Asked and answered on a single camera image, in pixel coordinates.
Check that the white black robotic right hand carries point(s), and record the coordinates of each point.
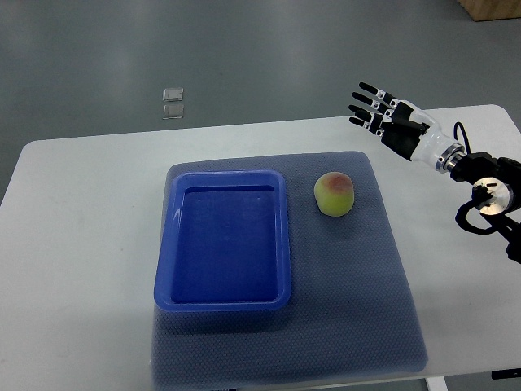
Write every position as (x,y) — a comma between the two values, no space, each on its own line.
(404,128)

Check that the green red peach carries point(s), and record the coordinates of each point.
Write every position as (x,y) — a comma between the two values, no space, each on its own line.
(334,194)

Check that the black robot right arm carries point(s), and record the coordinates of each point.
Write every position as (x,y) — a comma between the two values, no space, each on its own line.
(495,193)

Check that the upper floor socket plate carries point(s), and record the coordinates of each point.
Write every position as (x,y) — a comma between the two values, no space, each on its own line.
(173,94)

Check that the wooden box corner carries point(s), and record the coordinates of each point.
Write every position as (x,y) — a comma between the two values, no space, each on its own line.
(488,10)

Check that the grey blue textured mat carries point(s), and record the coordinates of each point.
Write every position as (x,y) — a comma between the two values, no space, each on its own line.
(350,313)

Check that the blue plastic tray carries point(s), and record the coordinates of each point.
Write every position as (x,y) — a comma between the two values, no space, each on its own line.
(225,243)

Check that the white table leg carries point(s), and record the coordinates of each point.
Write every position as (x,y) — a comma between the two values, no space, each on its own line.
(436,383)

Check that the black table control panel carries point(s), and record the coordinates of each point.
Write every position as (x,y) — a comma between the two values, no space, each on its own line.
(506,374)

